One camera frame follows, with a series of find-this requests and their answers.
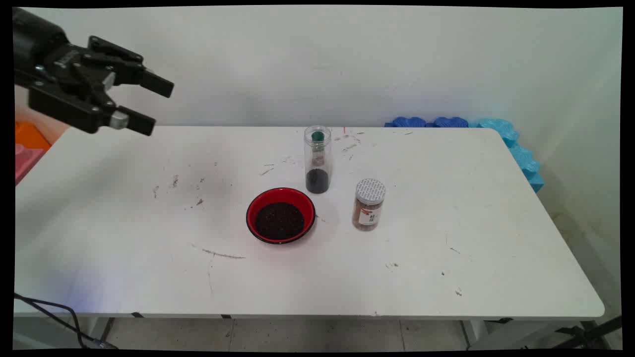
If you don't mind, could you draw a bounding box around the white table leg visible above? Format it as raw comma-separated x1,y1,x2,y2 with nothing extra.
460,320,489,349
88,317,116,348

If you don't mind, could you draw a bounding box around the small green-capped spice bottle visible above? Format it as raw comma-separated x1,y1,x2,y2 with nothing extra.
311,130,326,167

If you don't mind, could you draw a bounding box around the red bowl with black rim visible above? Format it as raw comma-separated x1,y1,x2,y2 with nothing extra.
246,187,317,244

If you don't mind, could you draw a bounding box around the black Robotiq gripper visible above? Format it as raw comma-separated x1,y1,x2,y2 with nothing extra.
12,7,175,137

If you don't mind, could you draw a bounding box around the tall clear plastic jar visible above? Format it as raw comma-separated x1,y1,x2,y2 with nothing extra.
304,125,332,194

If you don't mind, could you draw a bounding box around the black metal stand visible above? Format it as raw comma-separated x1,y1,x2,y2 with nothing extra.
551,315,623,350

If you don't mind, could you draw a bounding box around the black hanging cable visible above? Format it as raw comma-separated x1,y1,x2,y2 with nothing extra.
14,293,118,349

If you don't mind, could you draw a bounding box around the black seeds heap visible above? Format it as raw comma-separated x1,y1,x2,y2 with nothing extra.
254,201,306,240

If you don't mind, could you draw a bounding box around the orange box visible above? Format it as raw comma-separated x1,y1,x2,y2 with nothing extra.
15,121,52,152

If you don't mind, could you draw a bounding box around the light blue foam mat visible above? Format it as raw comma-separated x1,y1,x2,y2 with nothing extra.
475,118,545,193

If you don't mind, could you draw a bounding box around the spice jar with white lid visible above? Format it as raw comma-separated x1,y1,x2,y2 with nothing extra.
352,178,386,232

